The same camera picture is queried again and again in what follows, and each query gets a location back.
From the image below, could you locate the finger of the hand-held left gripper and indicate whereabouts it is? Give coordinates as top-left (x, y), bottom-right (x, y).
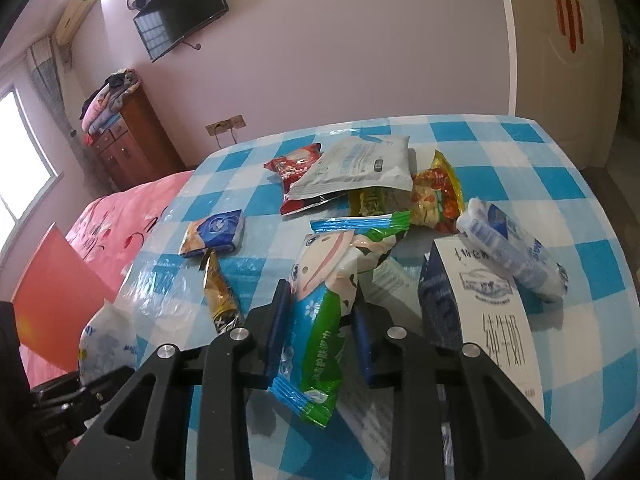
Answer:
top-left (80, 366), bottom-right (133, 398)

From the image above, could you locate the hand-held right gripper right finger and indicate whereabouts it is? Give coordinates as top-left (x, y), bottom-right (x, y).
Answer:
top-left (350, 304), bottom-right (584, 480)

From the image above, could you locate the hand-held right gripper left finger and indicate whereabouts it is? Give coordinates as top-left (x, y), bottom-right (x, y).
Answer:
top-left (57, 279), bottom-right (294, 480)

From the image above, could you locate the white blue plastic bag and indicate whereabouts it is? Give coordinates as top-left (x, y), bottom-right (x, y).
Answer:
top-left (77, 302), bottom-right (138, 386)

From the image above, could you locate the green cartoon wet wipes packet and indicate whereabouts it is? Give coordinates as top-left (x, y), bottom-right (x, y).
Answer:
top-left (269, 210), bottom-right (412, 429)

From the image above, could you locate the gold black coffee sachet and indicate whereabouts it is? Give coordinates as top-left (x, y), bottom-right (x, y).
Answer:
top-left (200, 250), bottom-right (244, 333)

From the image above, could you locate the yellow instant noodle packet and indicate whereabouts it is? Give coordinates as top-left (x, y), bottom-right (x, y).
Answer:
top-left (348, 150), bottom-right (466, 235)

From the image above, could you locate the orange red board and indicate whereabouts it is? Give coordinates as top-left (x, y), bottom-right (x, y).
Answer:
top-left (11, 222), bottom-right (118, 373)

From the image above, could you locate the dark blue white milk carton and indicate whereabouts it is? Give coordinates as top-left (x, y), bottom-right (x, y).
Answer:
top-left (417, 236), bottom-right (546, 416)

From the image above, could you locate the blue biscuit packet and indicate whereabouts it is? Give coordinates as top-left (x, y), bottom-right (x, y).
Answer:
top-left (179, 208), bottom-right (246, 258)

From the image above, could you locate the pink printed bed blanket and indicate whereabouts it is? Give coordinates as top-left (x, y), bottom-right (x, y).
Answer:
top-left (20, 170), bottom-right (196, 451)

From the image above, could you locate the red snack packet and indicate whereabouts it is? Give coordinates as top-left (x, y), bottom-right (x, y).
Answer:
top-left (263, 142), bottom-right (351, 217)

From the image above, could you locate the white blue tissue pack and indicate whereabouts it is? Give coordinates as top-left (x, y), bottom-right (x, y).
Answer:
top-left (455, 197), bottom-right (568, 303)

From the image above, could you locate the white grey foil pouch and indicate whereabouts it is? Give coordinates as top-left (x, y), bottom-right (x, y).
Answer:
top-left (289, 135), bottom-right (416, 201)

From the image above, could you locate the brown wooden cabinet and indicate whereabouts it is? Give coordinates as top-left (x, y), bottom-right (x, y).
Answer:
top-left (90, 82), bottom-right (186, 193)

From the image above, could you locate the bright window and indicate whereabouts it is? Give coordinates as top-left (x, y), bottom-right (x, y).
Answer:
top-left (0, 87), bottom-right (63, 221)

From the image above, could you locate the blue white checkered tablecloth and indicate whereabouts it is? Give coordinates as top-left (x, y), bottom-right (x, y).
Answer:
top-left (95, 114), bottom-right (636, 480)

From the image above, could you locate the pile of folded blankets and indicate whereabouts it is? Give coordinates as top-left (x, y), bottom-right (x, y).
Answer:
top-left (79, 67), bottom-right (142, 146)

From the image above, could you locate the grey curtain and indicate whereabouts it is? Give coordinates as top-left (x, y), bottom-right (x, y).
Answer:
top-left (27, 35), bottom-right (96, 161)

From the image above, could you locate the cream door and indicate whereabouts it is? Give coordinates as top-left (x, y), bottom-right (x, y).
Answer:
top-left (492, 0), bottom-right (626, 171)

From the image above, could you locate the red paper door decoration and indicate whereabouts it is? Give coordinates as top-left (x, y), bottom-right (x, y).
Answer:
top-left (544, 0), bottom-right (586, 53)

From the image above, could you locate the wall socket strip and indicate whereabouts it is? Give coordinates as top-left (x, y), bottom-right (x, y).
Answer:
top-left (205, 114), bottom-right (247, 137)

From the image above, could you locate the wall-mounted flat television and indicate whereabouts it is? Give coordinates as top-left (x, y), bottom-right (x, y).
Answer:
top-left (132, 0), bottom-right (231, 63)

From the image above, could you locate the wall air conditioner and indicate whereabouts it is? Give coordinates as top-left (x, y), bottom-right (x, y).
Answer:
top-left (54, 0), bottom-right (101, 46)

